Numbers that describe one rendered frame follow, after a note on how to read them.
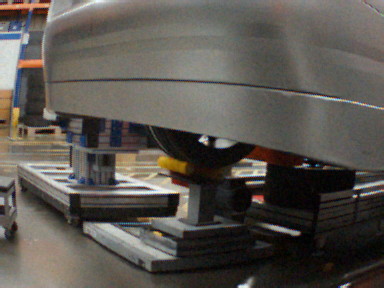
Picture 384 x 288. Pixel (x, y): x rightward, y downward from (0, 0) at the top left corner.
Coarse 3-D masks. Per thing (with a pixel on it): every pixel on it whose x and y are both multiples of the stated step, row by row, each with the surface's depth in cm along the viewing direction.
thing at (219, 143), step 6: (186, 132) 305; (192, 138) 307; (210, 138) 336; (216, 138) 338; (222, 138) 334; (198, 144) 309; (204, 144) 330; (210, 144) 329; (216, 144) 328; (222, 144) 326; (228, 144) 324; (234, 144) 322; (240, 144) 323; (210, 150) 313; (216, 150) 315; (222, 150) 317; (228, 150) 319
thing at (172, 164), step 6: (162, 156) 334; (162, 162) 330; (168, 162) 326; (174, 162) 322; (180, 162) 319; (186, 162) 316; (168, 168) 327; (174, 168) 321; (180, 168) 317; (186, 168) 314; (192, 168) 313; (186, 174) 316
